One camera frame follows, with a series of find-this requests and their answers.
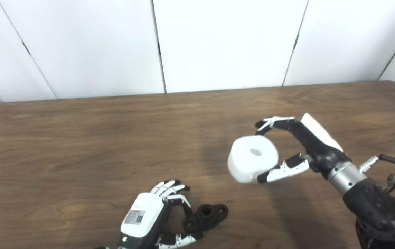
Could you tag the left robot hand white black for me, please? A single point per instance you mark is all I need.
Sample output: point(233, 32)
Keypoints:
point(142, 218)

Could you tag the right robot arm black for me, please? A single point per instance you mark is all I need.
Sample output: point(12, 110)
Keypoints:
point(377, 211)

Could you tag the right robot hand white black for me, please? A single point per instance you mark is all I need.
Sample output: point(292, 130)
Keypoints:
point(321, 152)

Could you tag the black plastic holder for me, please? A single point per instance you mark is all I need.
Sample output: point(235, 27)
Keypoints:
point(206, 216)

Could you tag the round white plastic piece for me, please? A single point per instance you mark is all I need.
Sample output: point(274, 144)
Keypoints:
point(247, 166)

